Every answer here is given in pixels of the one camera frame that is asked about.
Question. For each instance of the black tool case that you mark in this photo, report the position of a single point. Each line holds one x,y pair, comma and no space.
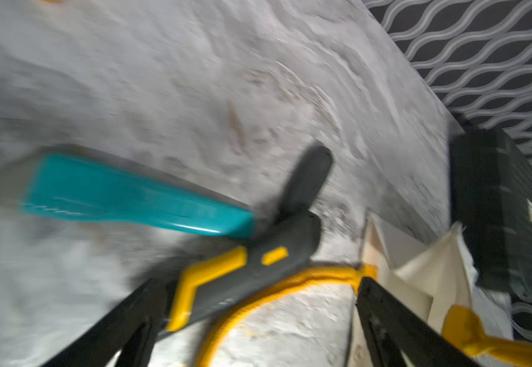
491,195

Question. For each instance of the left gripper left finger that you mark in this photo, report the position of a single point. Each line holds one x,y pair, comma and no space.
130,330

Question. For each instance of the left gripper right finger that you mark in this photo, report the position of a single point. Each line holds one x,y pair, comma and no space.
395,335

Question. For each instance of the teal utility knife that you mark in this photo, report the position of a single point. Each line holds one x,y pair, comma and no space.
69,187

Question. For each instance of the white canvas pouch yellow handles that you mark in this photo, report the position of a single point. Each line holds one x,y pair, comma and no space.
435,282

